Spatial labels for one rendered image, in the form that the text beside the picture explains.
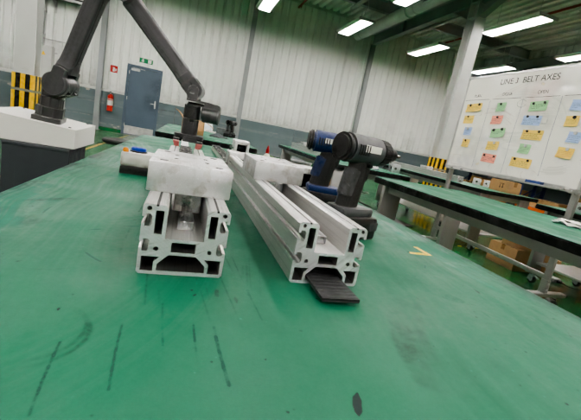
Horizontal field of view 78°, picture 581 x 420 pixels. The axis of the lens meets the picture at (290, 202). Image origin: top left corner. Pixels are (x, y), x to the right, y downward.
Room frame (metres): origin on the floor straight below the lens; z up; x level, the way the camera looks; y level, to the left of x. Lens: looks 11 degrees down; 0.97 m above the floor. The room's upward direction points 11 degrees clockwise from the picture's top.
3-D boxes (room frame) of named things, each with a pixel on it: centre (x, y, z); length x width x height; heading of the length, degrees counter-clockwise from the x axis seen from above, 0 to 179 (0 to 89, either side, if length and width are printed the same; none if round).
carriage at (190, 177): (0.55, 0.16, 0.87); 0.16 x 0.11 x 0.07; 18
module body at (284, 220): (0.84, 0.06, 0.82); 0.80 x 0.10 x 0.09; 18
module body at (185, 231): (0.78, 0.24, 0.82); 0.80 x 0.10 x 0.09; 18
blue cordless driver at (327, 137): (1.02, -0.11, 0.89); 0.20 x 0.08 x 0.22; 96
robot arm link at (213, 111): (1.31, 0.37, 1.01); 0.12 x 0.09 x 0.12; 96
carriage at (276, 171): (0.84, 0.06, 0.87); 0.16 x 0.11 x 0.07; 18
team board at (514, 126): (3.46, -1.93, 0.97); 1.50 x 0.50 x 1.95; 18
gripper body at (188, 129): (1.31, 0.41, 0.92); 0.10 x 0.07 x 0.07; 110
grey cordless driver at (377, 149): (0.78, -0.15, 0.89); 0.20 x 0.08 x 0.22; 129
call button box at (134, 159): (1.01, 0.44, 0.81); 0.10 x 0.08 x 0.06; 108
